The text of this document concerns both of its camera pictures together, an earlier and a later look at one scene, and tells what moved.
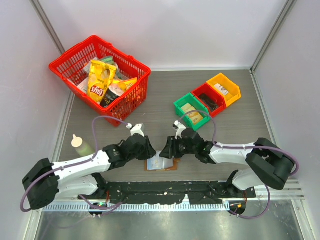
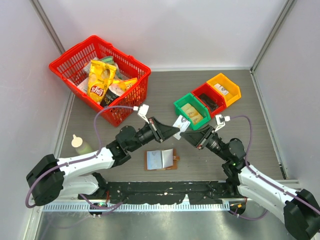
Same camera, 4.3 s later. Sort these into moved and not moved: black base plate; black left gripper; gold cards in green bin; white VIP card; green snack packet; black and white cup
Moved: white VIP card; black left gripper
Not moved: gold cards in green bin; black and white cup; green snack packet; black base plate
